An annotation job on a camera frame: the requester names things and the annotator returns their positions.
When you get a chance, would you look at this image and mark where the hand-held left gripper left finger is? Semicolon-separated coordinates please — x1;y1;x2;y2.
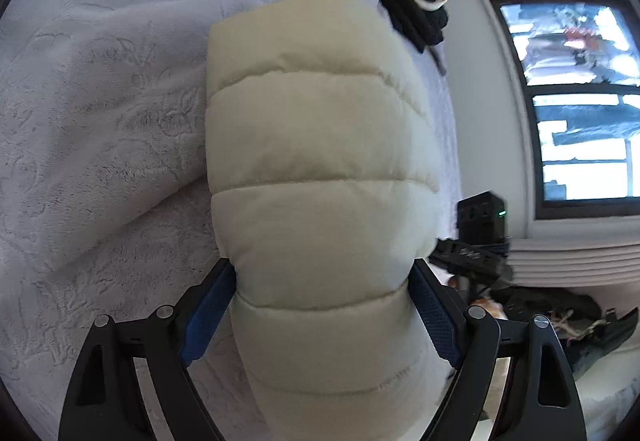
57;259;237;441

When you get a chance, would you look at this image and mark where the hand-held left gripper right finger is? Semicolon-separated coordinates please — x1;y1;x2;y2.
409;259;587;441

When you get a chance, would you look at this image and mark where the white puffer jacket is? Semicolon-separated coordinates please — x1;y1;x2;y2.
204;1;455;441

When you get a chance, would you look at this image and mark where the white ribbed window sill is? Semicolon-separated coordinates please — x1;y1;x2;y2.
502;221;640;289

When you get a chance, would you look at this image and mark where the glass window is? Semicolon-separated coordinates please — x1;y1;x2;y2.
486;0;640;222

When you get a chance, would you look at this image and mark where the lavender plush blanket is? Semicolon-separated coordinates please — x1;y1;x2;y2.
0;0;465;441

